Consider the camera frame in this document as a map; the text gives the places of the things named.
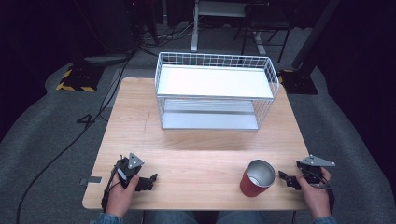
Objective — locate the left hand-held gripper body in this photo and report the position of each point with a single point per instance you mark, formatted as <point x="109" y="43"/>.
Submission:
<point x="128" y="170"/>

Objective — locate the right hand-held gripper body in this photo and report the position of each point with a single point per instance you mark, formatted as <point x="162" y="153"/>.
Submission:
<point x="313" y="169"/>

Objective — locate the red cup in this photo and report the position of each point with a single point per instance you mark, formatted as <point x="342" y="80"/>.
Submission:
<point x="253" y="183"/>

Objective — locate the person's right hand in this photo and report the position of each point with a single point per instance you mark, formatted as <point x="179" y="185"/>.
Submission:
<point x="314" y="199"/>

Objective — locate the person's left hand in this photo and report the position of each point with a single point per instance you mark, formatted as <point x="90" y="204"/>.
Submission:
<point x="120" y="199"/>

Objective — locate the grey tape strip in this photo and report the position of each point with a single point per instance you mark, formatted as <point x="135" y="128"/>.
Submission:
<point x="93" y="179"/>

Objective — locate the black tape floor mark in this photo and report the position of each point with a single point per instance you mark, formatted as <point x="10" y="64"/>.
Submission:
<point x="86" y="119"/>

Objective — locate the black yellow striped stand base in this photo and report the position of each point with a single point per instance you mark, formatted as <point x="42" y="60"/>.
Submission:
<point x="79" y="77"/>
<point x="300" y="82"/>

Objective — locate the dark slanted stand pole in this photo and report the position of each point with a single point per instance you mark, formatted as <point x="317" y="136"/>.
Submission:
<point x="314" y="31"/>

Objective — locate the white desk frame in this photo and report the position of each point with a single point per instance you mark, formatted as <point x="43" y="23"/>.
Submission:
<point x="194" y="28"/>

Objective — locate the black metal chair frame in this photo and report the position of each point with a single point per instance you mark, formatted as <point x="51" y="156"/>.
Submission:
<point x="264" y="18"/>

